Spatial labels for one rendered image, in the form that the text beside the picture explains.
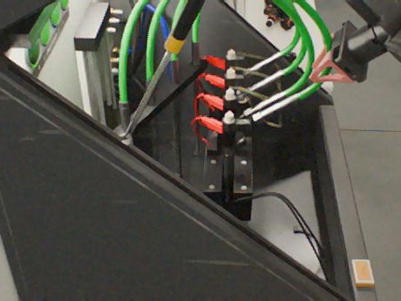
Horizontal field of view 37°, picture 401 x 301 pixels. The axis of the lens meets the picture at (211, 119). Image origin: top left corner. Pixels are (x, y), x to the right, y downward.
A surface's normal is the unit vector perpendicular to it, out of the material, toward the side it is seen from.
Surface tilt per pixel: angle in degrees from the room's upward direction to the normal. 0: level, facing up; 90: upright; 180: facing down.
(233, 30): 90
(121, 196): 90
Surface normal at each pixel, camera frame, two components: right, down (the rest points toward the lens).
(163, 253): -0.04, 0.59
